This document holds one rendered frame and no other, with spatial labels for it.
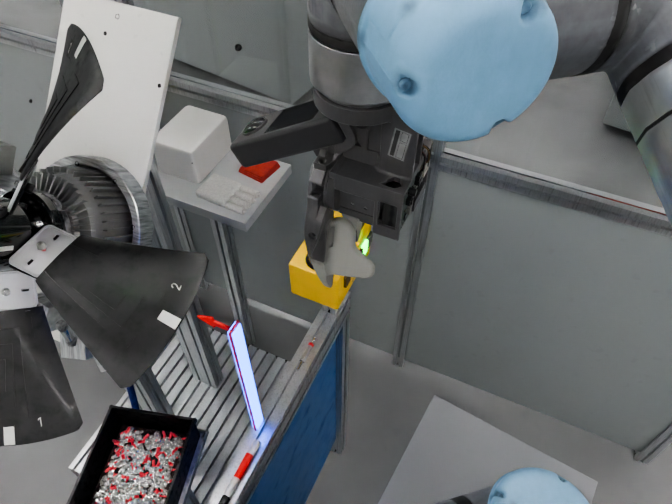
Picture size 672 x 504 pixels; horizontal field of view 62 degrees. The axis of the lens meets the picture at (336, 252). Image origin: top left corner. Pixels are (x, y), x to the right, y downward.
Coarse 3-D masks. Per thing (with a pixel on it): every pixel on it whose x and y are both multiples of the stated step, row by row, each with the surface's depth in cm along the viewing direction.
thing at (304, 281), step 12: (336, 216) 109; (360, 240) 105; (300, 252) 103; (300, 264) 101; (300, 276) 103; (312, 276) 101; (336, 276) 100; (300, 288) 106; (312, 288) 104; (324, 288) 102; (336, 288) 101; (348, 288) 108; (312, 300) 107; (324, 300) 105; (336, 300) 103
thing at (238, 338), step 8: (240, 328) 80; (232, 336) 79; (240, 336) 81; (240, 344) 82; (240, 352) 83; (240, 360) 84; (248, 360) 87; (248, 368) 88; (248, 376) 89; (248, 384) 90; (248, 392) 92; (256, 392) 95; (256, 400) 97; (256, 408) 98; (256, 416) 100; (256, 424) 101
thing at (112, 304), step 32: (64, 256) 88; (96, 256) 88; (128, 256) 88; (160, 256) 88; (192, 256) 87; (64, 288) 84; (96, 288) 85; (128, 288) 85; (160, 288) 85; (192, 288) 85; (96, 320) 83; (128, 320) 83; (96, 352) 82; (128, 352) 82; (160, 352) 82; (128, 384) 81
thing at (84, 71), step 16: (80, 32) 82; (64, 48) 89; (64, 64) 85; (80, 64) 79; (96, 64) 76; (64, 80) 82; (80, 80) 78; (96, 80) 75; (64, 96) 80; (80, 96) 76; (48, 112) 82; (64, 112) 78; (48, 128) 81; (32, 144) 89; (48, 144) 79; (32, 160) 82
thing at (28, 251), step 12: (48, 228) 91; (36, 240) 89; (48, 240) 90; (60, 240) 90; (72, 240) 90; (24, 252) 88; (36, 252) 88; (48, 252) 88; (60, 252) 89; (12, 264) 86; (24, 264) 87; (36, 264) 87; (48, 264) 87; (36, 276) 86
